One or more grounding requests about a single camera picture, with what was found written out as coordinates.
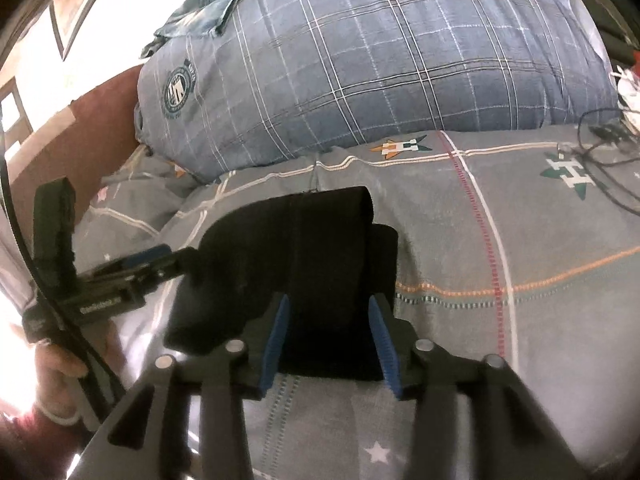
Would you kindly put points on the grey printed bed blanket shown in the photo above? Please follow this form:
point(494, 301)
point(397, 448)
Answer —
point(500, 335)

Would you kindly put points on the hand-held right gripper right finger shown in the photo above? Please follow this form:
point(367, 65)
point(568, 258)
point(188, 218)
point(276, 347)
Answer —
point(385, 345)

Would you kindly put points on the blue denim cloth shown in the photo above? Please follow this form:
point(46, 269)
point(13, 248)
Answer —
point(200, 15)

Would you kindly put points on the white crumpled item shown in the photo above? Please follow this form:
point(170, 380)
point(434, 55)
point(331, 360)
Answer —
point(629, 85)

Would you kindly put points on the framed wall picture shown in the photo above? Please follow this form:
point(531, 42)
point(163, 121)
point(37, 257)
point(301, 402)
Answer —
point(80, 5)

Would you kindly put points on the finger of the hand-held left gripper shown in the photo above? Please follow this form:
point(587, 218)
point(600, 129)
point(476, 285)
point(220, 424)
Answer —
point(150, 255)

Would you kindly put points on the black pants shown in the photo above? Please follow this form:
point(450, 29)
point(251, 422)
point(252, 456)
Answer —
point(320, 260)

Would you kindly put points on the blue plaid quilt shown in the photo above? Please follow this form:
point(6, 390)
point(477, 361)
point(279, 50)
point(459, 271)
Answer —
point(375, 60)

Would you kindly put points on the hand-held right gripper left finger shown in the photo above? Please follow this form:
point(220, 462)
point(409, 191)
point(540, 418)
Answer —
point(277, 340)

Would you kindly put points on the person's left hand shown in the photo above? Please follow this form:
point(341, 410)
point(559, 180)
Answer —
point(55, 375)

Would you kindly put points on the brown headboard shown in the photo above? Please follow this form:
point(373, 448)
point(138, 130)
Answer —
point(75, 150)

